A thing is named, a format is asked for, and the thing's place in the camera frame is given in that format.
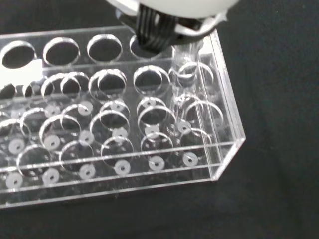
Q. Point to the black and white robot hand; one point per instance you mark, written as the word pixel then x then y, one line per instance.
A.
pixel 172 17

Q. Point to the clear acrylic test tube rack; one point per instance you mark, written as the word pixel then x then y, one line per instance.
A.
pixel 119 112

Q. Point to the black bench cloth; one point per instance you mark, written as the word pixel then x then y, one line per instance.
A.
pixel 274 124

